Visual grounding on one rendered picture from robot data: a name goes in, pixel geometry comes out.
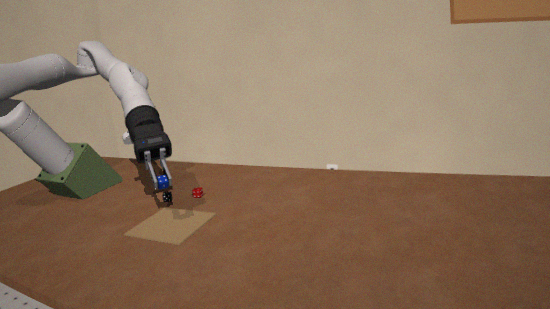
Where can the blue die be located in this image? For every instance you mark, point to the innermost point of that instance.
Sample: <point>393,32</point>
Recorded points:
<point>163,181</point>

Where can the tan flat mat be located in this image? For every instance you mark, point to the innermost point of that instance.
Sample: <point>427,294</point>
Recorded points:
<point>169,225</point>

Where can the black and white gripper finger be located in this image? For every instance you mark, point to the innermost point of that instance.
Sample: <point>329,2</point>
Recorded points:
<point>162,152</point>
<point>148,166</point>

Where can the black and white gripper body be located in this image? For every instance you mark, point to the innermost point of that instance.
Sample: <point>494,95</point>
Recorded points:
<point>144,124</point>

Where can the red die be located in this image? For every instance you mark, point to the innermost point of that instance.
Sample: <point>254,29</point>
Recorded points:
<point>197,192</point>

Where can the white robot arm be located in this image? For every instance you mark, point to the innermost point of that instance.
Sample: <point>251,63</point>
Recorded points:
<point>23,126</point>

